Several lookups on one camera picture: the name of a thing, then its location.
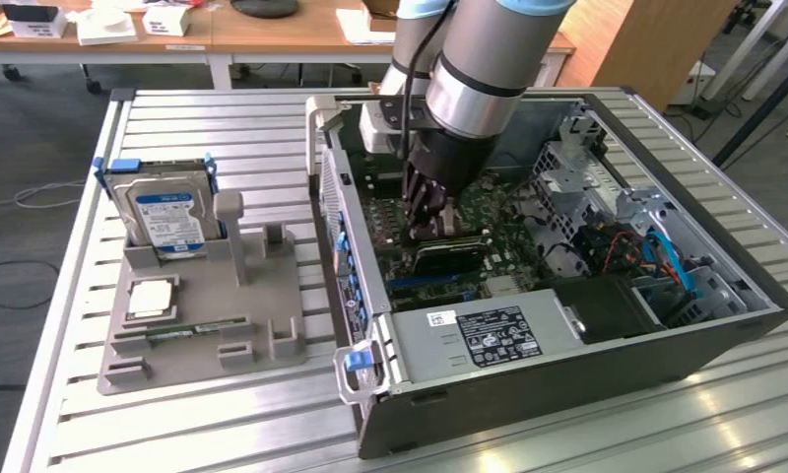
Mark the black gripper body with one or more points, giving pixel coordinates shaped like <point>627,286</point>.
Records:
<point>454,157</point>

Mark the black Nvidia graphics card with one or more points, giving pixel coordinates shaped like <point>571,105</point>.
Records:
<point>450,256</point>

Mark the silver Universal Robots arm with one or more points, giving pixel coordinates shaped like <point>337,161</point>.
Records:
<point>492,59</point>

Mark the black RAM slot bank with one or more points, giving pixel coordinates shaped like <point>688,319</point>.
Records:
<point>387,180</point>

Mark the green motherboard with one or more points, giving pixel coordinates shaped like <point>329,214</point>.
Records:
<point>506,231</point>

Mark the perforated metal drive cage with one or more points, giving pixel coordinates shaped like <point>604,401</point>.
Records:
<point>558,197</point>

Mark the grey power supply unit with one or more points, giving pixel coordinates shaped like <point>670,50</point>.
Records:
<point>427,345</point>

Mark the white paper stack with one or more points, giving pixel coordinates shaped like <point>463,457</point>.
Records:
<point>362,29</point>

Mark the black fan shroud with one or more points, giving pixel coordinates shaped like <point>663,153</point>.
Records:
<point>604,305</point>

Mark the blue case latch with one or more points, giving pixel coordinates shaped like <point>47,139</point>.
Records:
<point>356,360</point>

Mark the brown cardboard box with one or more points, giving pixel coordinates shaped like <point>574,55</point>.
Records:
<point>380,7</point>

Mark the wooden desk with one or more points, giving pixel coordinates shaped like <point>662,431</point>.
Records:
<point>269,34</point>

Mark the hard disk with blue carrier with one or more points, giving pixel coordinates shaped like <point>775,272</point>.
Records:
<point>164,212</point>

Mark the wooden cabinet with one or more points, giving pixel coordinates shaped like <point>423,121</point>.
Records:
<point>663,49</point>

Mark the grey parts rack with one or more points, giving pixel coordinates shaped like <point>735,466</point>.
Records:
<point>191,295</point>

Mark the loose green RAM stick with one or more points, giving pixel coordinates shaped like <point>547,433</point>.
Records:
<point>216,326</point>

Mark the white floor box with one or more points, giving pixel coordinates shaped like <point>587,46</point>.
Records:
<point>692,84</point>

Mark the black round base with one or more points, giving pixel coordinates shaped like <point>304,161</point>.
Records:
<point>263,7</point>

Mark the metal disk bay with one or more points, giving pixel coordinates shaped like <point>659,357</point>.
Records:
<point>710,295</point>

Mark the loose silver CPU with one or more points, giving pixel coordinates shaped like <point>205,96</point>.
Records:
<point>151,298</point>

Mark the open black PC case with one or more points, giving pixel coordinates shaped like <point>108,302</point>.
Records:
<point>624,394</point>

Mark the black slanted pole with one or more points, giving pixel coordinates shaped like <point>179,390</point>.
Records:
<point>768,108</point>

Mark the white printed box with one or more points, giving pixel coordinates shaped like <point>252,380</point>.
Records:
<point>165,20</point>

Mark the black caster wheel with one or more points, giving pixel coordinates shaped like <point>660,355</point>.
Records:
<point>12,73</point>
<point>93,86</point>

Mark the white stacked container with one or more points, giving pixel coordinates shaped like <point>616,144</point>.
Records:
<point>105,29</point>

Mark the white box with black lid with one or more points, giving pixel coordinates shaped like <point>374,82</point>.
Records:
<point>36,24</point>

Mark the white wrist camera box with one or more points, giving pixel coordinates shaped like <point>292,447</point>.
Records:
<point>380,133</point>

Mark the white table frame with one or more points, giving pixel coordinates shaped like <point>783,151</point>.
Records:
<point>750,49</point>

